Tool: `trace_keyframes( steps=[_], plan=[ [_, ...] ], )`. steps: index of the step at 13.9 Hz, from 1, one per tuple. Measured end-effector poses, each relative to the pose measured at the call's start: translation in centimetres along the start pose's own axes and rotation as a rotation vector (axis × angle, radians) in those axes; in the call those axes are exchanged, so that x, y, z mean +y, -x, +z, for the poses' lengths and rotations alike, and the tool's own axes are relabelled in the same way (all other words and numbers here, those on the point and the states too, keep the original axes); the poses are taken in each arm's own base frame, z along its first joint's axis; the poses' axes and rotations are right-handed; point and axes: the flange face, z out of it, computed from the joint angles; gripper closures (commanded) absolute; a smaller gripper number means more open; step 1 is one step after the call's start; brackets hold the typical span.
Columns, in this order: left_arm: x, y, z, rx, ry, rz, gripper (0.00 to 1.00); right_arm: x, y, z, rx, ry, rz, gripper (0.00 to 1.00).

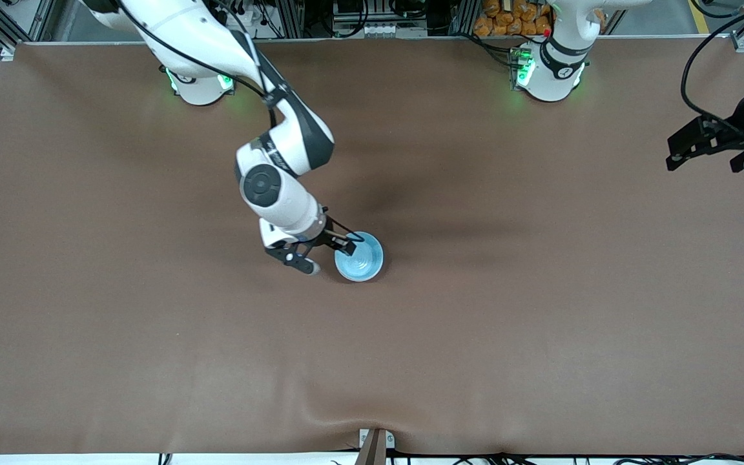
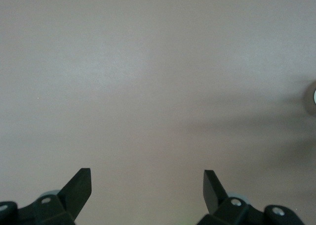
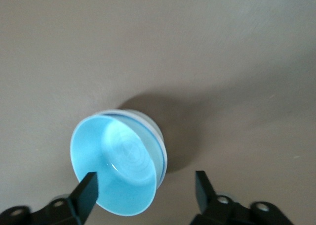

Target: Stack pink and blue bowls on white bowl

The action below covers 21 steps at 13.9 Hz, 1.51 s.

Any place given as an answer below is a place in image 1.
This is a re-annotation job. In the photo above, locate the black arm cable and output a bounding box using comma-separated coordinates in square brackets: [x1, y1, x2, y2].
[117, 0, 366, 243]
[680, 0, 744, 133]

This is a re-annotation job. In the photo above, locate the white terminal strip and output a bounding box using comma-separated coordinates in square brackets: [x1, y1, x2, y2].
[359, 23, 429, 37]

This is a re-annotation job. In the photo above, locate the brown table cover mat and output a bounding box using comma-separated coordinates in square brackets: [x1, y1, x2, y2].
[0, 36, 744, 457]

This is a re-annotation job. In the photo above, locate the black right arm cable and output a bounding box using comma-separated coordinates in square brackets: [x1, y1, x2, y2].
[117, 0, 366, 243]

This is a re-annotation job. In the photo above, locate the light blue plastic bowl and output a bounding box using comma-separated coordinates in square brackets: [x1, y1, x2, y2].
[334, 231, 385, 283]

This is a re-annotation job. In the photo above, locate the white power strip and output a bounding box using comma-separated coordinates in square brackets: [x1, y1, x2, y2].
[214, 0, 264, 28]

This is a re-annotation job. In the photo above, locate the orange snack pile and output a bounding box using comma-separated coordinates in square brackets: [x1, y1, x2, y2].
[473, 0, 552, 37]

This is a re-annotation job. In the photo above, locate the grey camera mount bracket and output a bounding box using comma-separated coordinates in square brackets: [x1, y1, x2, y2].
[358, 428, 396, 465]

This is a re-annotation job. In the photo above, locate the aluminium frame post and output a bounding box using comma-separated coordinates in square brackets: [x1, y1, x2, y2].
[280, 0, 308, 39]
[453, 0, 482, 36]

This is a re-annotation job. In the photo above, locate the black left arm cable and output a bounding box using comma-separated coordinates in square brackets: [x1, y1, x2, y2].
[680, 0, 744, 133]

